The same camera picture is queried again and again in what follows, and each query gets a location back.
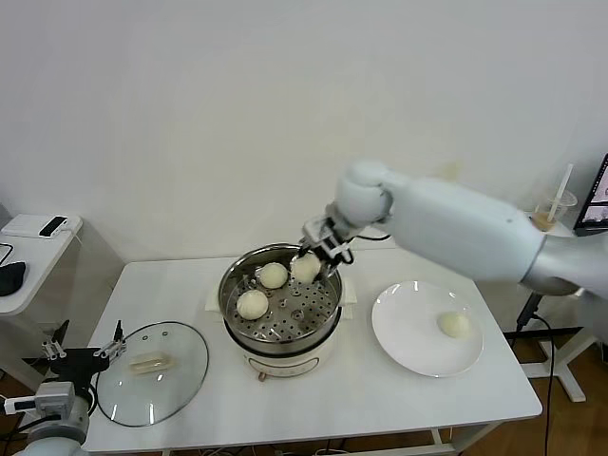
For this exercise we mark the flat white box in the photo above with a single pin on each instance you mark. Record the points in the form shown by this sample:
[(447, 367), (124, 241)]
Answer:
[(18, 226)]

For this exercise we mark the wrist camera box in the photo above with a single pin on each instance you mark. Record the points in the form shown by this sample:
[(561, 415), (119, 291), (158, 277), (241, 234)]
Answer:
[(316, 230), (47, 399)]

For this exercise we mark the round white plate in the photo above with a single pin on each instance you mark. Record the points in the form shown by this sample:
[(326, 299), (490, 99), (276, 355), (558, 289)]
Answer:
[(408, 342)]

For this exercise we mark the white drinking straw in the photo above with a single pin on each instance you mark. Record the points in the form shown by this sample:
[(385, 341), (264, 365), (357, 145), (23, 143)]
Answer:
[(563, 187)]

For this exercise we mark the white steamed baozi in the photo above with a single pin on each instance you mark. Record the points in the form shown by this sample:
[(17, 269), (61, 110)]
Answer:
[(252, 305), (453, 325), (306, 268), (273, 275)]

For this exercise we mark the black smartphone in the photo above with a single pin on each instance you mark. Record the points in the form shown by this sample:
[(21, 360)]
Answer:
[(52, 226)]

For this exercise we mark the black cloth pouch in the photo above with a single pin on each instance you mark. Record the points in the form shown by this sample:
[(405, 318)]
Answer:
[(12, 280)]

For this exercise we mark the white side table with laptop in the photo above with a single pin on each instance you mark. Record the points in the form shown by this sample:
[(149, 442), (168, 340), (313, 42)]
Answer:
[(565, 370)]

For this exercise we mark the white side table with phone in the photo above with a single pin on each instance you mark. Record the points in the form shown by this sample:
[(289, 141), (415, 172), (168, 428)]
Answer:
[(43, 266)]

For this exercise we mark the round glass pot lid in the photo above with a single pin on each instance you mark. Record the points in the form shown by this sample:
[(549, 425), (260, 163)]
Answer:
[(185, 361)]

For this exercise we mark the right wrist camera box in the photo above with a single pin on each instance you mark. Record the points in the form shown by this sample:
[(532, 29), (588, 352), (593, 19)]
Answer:
[(316, 230)]

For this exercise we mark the plastic cup of milk tea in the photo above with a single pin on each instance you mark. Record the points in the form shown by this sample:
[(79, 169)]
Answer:
[(558, 209)]

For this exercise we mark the perforated steel steamer basket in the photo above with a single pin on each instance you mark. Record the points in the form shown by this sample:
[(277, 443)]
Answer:
[(304, 328)]

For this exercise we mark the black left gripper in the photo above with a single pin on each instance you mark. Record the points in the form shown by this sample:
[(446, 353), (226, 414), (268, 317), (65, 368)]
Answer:
[(78, 363)]

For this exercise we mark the black laptop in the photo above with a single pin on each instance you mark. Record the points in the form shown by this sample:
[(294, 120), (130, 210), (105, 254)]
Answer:
[(594, 204)]

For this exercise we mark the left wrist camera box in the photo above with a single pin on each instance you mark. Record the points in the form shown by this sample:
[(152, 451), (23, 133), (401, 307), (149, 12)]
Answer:
[(47, 399)]

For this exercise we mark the white electric cooking pot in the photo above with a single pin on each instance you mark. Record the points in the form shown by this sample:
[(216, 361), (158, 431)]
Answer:
[(285, 366)]

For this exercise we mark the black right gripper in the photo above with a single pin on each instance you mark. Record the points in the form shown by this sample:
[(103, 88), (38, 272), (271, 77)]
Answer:
[(335, 256)]

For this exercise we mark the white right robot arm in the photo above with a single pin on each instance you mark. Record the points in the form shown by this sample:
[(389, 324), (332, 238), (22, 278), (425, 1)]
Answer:
[(451, 223)]

